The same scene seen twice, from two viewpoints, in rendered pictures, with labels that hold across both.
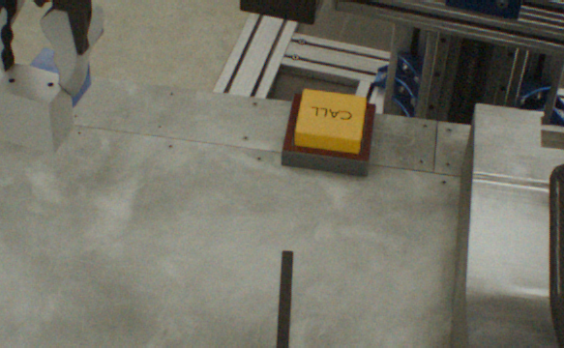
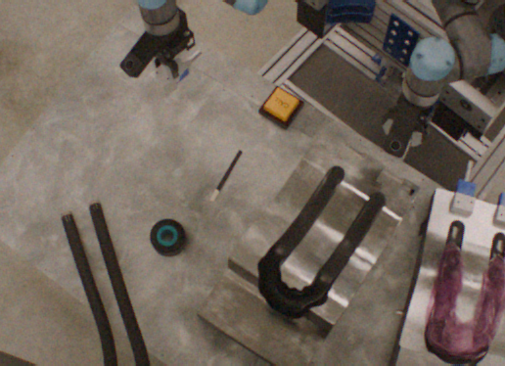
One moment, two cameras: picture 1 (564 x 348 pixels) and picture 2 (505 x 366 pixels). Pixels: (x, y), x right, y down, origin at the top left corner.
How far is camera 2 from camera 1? 0.92 m
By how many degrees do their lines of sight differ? 28
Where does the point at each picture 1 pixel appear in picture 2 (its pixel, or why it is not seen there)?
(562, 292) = (305, 213)
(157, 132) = (222, 82)
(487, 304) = (274, 209)
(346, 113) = (287, 105)
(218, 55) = not seen: outside the picture
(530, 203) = (315, 176)
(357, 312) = (251, 183)
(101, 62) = not seen: outside the picture
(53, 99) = (165, 85)
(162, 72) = not seen: outside the picture
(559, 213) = (324, 184)
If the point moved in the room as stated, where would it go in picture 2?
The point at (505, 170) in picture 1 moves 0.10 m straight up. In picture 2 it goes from (315, 160) to (318, 142)
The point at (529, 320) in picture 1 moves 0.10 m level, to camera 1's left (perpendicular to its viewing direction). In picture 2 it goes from (282, 221) to (241, 201)
